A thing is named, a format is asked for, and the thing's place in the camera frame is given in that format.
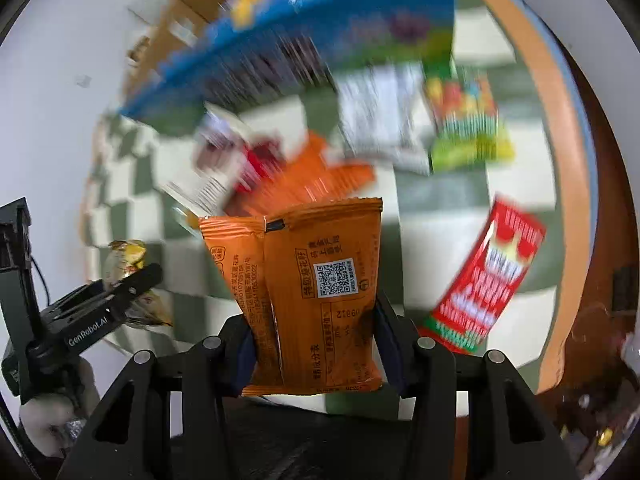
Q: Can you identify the gold panda candy packet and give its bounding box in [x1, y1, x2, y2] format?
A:
[102, 240, 172, 328]

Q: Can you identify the orange snack packet QR code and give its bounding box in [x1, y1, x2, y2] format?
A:
[200, 197, 383, 396]

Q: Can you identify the small red triangular packet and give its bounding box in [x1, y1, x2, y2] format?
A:
[234, 136, 285, 194]

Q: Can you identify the green yellow candy bag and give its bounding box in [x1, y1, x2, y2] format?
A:
[423, 67, 515, 172]

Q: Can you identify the red crown spicy snack packet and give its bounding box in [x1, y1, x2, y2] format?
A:
[418, 197, 547, 354]

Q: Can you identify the green white checkered blanket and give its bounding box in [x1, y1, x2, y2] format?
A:
[79, 0, 601, 421]

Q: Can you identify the white chocolate stick packet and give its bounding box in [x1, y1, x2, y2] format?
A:
[160, 103, 253, 218]

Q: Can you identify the crumpled orange snack packet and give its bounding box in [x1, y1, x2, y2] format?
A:
[224, 131, 375, 217]

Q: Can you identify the white printed snack packet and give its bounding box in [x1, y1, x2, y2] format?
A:
[335, 62, 431, 176]

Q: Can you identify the cardboard box with blue print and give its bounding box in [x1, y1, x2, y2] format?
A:
[120, 0, 456, 122]

